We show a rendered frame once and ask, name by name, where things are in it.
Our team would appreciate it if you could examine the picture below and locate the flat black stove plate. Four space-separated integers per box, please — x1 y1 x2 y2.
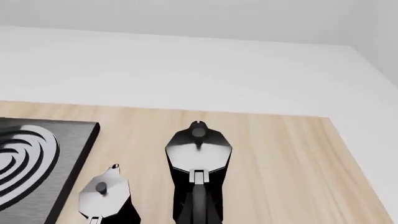
0 117 101 224

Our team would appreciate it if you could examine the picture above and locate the small silver moka pot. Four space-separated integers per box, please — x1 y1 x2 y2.
78 163 142 224

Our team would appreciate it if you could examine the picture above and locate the large silver moka pot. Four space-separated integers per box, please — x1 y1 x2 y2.
164 120 233 224

